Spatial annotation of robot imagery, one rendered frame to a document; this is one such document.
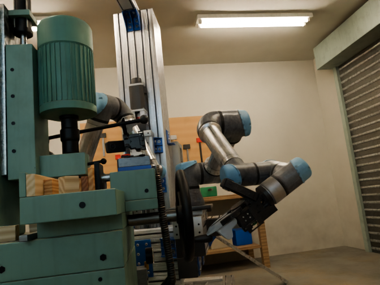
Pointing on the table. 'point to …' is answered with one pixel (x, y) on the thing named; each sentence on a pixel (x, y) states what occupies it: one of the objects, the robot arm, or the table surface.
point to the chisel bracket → (64, 165)
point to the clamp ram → (100, 176)
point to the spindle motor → (65, 68)
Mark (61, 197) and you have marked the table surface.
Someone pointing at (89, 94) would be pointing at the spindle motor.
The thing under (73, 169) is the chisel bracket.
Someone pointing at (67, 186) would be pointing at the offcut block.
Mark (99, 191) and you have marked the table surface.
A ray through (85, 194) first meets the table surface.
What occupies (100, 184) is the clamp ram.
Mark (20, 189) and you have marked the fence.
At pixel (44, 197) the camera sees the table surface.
